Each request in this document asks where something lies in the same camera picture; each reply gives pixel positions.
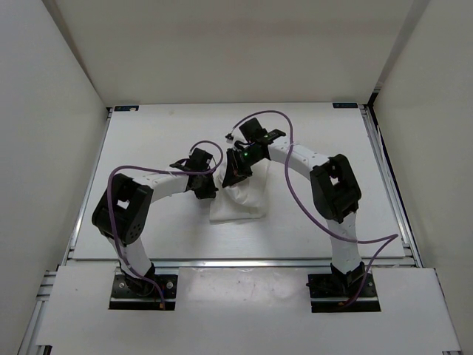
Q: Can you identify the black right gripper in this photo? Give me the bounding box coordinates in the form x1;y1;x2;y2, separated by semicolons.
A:
223;146;265;188

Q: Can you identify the white fabric skirt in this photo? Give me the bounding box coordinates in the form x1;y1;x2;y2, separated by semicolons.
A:
209;160;270;223

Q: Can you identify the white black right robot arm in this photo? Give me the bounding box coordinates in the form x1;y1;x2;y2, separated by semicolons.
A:
222;138;365;296

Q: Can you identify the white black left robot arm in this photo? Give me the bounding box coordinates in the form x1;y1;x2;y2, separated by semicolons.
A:
92;173;218;297

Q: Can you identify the white front cover board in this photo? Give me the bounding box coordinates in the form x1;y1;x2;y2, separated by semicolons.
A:
37;266;460;354

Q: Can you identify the blue label sticker left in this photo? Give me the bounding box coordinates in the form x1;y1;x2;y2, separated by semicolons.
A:
114;105;140;112

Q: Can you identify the blue label sticker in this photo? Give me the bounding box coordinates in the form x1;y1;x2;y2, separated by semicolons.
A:
333;102;358;109
114;105;140;112

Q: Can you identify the blue label sticker right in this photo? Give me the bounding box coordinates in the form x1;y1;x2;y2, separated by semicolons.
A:
333;102;358;109

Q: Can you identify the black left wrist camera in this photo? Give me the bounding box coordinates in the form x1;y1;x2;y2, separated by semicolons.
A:
170;148;213;173

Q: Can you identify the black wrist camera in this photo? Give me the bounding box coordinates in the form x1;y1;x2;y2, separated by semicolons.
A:
225;117;286;150
170;148;213;173

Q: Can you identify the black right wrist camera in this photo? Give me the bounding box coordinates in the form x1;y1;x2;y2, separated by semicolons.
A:
225;117;286;150

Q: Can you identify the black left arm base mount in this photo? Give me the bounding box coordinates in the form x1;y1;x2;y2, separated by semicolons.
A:
109;272;178;311

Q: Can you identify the aluminium table edge rail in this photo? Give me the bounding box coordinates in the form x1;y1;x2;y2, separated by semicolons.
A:
153;258;330;268

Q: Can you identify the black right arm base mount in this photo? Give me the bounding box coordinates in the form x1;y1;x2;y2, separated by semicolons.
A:
306;274;381;313

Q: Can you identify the aluminium right frame rail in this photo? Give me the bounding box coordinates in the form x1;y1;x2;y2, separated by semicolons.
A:
360;105;423;268

